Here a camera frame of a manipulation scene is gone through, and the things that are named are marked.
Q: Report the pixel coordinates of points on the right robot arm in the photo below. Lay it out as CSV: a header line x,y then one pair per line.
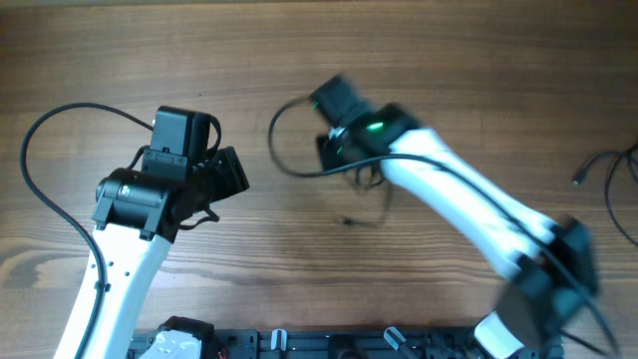
x,y
548,265

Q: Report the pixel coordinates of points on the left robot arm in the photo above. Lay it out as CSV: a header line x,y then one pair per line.
x,y
139,211

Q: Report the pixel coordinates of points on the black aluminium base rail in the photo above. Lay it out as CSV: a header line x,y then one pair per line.
x,y
430,343

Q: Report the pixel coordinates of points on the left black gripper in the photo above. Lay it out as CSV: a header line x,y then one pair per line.
x,y
232,179

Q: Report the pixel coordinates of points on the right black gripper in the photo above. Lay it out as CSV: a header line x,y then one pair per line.
x,y
325,151

